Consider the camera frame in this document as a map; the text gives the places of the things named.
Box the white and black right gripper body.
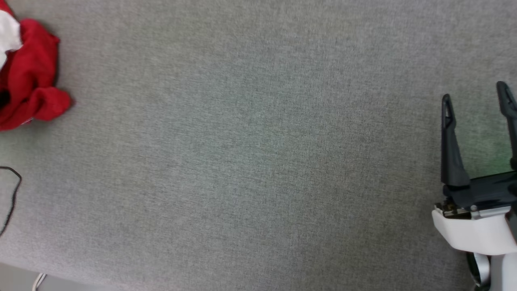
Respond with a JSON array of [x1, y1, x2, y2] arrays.
[[431, 171, 517, 256]]

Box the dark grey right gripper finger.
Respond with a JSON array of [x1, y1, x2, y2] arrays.
[[440, 94, 471, 188], [496, 81, 517, 171]]

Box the red and white basketball jersey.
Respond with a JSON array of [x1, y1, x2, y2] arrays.
[[0, 0, 74, 132]]

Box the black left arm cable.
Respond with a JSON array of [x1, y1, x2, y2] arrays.
[[0, 166, 22, 237]]

